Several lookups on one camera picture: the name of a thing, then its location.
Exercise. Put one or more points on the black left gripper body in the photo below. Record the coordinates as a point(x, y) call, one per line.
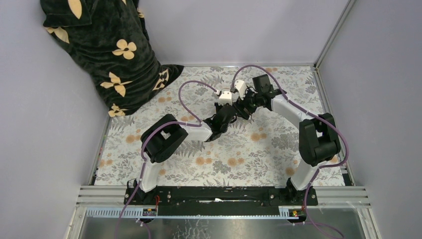
point(223, 129)

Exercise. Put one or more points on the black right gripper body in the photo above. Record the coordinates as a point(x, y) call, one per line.
point(250, 102)

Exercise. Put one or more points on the white cardboard paper box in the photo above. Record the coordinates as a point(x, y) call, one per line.
point(244, 107)

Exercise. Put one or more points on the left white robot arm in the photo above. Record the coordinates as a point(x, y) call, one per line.
point(162, 140)

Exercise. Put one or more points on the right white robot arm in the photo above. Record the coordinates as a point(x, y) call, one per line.
point(318, 141)

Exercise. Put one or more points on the black floral plush blanket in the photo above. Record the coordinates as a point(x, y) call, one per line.
point(108, 39)

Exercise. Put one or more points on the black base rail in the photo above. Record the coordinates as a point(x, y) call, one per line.
point(269, 196)

